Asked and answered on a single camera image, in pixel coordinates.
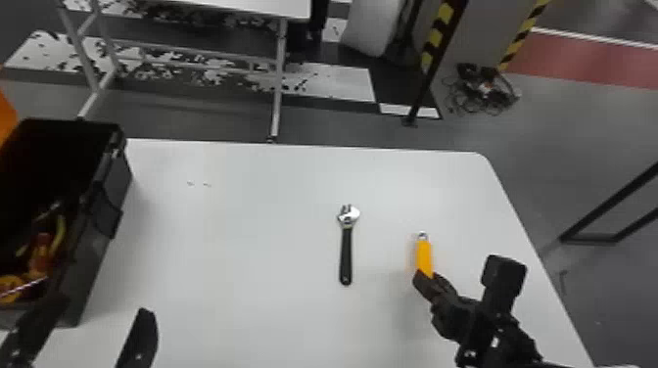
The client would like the white side table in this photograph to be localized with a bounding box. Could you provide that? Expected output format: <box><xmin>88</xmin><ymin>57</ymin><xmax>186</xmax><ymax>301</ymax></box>
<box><xmin>55</xmin><ymin>0</ymin><xmax>313</xmax><ymax>144</ymax></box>

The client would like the yellow utility knife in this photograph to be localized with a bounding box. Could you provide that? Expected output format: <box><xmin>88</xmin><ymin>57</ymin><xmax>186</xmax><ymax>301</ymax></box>
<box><xmin>414</xmin><ymin>231</ymin><xmax>435</xmax><ymax>279</ymax></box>

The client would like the white roll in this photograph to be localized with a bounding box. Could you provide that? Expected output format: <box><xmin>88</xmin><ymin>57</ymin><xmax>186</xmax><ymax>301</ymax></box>
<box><xmin>340</xmin><ymin>0</ymin><xmax>408</xmax><ymax>59</ymax></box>

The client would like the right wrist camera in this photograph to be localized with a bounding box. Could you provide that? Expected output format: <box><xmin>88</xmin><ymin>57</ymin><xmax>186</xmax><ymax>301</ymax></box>
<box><xmin>480</xmin><ymin>253</ymin><xmax>529</xmax><ymax>312</ymax></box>

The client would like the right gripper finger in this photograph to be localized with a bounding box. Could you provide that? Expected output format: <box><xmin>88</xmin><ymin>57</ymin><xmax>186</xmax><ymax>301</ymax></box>
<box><xmin>411</xmin><ymin>269</ymin><xmax>460</xmax><ymax>311</ymax></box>

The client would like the black frame side table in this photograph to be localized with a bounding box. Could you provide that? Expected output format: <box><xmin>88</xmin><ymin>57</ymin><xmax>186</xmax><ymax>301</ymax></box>
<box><xmin>557</xmin><ymin>161</ymin><xmax>658</xmax><ymax>246</ymax></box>

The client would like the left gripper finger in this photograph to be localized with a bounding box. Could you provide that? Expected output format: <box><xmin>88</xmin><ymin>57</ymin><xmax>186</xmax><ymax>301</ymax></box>
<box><xmin>114</xmin><ymin>306</ymin><xmax>160</xmax><ymax>368</ymax></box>

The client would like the black tool box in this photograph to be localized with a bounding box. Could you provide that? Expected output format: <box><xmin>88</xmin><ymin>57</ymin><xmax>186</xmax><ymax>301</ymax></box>
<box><xmin>0</xmin><ymin>88</ymin><xmax>134</xmax><ymax>331</ymax></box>

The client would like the black yellow striped post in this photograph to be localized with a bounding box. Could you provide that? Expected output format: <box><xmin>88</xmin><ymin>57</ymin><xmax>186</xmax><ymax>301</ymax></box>
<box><xmin>494</xmin><ymin>0</ymin><xmax>554</xmax><ymax>73</ymax></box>
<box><xmin>401</xmin><ymin>0</ymin><xmax>470</xmax><ymax>128</ymax></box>

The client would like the black handled adjustable wrench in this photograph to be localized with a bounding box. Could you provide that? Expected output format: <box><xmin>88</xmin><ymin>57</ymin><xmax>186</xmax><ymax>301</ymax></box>
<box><xmin>336</xmin><ymin>204</ymin><xmax>361</xmax><ymax>287</ymax></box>

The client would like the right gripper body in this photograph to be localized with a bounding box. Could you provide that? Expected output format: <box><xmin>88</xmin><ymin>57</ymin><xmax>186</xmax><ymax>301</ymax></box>
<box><xmin>430</xmin><ymin>295</ymin><xmax>487</xmax><ymax>345</ymax></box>

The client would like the black cable bundle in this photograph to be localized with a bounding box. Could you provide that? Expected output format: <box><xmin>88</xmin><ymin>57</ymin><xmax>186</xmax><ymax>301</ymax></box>
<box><xmin>441</xmin><ymin>61</ymin><xmax>523</xmax><ymax>117</ymax></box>

